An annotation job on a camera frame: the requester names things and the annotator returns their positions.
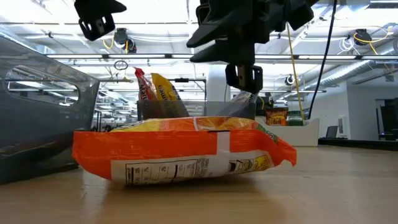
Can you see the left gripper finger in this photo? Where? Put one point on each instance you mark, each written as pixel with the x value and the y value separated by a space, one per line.
pixel 98 6

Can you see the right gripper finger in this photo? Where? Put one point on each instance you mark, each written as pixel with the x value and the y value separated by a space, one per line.
pixel 224 29
pixel 227 53

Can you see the yellow ramen packet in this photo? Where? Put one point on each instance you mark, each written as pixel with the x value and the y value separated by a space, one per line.
pixel 164 88

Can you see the orange-brown food item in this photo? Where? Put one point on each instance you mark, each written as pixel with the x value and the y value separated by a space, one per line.
pixel 276 117

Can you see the green-lid spice jar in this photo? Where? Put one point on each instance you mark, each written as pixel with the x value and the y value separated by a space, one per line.
pixel 295 119

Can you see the orange-red ramen packet green stripe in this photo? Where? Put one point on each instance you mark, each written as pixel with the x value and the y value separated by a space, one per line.
pixel 171 146

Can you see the long ceiling light bar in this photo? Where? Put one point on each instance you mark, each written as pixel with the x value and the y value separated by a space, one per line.
pixel 124 56

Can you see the deep grey plastic bin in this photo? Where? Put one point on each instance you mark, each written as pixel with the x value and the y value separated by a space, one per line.
pixel 199 109

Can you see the white plastic bin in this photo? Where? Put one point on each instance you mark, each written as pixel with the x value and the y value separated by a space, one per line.
pixel 298 135

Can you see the flat grey tray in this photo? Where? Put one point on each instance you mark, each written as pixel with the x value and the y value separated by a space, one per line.
pixel 40 124

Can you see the small grey screen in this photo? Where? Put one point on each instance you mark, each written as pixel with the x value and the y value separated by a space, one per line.
pixel 332 132

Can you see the black overhead rail frame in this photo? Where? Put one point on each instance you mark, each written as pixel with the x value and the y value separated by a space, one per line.
pixel 182 80

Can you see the grey ceiling duct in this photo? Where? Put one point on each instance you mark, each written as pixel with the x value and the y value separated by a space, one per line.
pixel 342 73

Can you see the white wall unit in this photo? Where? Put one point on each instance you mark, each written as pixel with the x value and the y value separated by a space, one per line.
pixel 343 126

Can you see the black table frame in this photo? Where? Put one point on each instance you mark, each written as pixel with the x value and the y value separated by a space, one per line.
pixel 357 143

